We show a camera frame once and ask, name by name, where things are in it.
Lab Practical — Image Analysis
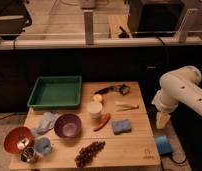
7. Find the grey blue cloth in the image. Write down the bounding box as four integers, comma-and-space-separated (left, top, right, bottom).
31, 112, 59, 137

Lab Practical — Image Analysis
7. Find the orange carrot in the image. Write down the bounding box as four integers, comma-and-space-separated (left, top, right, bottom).
93, 113, 111, 131

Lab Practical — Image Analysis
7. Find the blue mug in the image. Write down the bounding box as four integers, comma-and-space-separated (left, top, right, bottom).
34, 137, 52, 156

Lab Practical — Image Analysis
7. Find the blue sponge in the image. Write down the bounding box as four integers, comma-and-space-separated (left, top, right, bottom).
111, 119, 131, 134

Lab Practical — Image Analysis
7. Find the red bowl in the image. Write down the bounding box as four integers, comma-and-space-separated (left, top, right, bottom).
4, 126, 34, 154

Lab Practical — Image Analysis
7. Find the wooden table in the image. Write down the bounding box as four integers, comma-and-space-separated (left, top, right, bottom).
9, 82, 160, 171

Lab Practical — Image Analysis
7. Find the blue tape roll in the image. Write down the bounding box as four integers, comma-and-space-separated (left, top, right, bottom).
155, 136, 173, 155

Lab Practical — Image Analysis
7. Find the yellow apple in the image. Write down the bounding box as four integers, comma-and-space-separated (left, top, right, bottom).
93, 94, 103, 103

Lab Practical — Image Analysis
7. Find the bunch of dark grapes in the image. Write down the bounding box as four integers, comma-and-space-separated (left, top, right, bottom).
74, 141, 105, 168

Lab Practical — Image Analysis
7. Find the purple bowl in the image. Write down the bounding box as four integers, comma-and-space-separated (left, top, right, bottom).
54, 114, 82, 138

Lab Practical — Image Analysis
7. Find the green plastic tray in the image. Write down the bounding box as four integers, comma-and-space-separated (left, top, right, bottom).
27, 76, 82, 110

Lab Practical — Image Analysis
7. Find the metal railing post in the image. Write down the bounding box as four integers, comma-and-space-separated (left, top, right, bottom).
84, 10, 94, 45

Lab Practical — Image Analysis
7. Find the white cup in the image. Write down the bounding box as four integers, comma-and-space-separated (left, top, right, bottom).
87, 101, 103, 119

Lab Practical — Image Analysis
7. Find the metal cup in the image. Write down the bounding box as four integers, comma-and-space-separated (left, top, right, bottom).
21, 147, 38, 163

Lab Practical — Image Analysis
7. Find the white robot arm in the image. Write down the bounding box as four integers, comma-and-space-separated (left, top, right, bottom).
152, 66, 202, 129

